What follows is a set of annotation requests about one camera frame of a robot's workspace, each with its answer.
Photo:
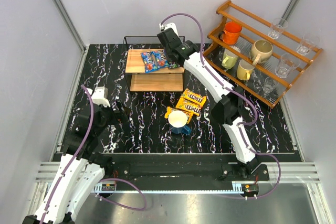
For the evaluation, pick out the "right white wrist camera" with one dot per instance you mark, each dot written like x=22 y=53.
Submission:
x=168 y=26

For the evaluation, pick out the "light green mug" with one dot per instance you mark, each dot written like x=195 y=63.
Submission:
x=229 y=59

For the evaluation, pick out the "yellow candy bag top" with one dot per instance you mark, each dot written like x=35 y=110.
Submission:
x=194 y=97

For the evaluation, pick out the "clear glass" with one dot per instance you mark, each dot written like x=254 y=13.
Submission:
x=308 y=42
x=277 y=27

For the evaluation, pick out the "clear glass bottom tier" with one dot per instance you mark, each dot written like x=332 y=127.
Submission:
x=269 y=85

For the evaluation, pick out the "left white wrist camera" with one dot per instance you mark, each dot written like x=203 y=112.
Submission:
x=99 y=96

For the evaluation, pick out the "pale yellow mug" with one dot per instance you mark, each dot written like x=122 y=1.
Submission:
x=244 y=70

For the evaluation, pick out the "orange mug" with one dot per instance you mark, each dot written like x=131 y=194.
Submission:
x=230 y=33

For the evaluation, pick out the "yellow candy bag under mug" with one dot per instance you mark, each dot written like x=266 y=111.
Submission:
x=171 y=109

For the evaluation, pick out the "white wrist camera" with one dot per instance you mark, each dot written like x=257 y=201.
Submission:
x=99 y=96
x=168 y=26

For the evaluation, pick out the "purple candy bag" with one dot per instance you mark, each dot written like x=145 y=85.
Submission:
x=173 y=65

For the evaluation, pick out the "clear glass tier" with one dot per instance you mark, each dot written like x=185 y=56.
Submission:
x=286 y=65
x=269 y=85

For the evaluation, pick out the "wooden cup rack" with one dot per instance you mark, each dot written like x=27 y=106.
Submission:
x=255 y=28

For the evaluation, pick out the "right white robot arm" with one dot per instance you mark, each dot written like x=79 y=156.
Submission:
x=229 y=104

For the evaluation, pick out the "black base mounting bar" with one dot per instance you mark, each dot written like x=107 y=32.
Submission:
x=134 y=166

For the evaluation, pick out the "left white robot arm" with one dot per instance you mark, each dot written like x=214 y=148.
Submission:
x=81 y=166

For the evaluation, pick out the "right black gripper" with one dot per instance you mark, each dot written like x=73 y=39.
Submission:
x=171 y=57

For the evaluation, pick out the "blue candy bag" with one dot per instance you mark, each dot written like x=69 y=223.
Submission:
x=149 y=62
x=160 y=58

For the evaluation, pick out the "blue mug white inside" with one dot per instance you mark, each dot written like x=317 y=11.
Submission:
x=178 y=123

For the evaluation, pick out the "clear glass middle tier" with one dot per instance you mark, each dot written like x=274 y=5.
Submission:
x=286 y=65

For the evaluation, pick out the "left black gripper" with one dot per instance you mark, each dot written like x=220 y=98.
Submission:
x=115 y=111

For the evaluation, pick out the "clear glass top left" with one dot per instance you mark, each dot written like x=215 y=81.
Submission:
x=277 y=27

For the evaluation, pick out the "yellow candy bag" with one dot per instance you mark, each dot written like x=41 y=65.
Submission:
x=194 y=97
x=188 y=106
x=171 y=109

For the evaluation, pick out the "beige round mug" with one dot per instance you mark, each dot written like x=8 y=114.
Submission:
x=260 y=52

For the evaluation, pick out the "clear glass top right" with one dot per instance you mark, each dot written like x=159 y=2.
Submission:
x=308 y=42

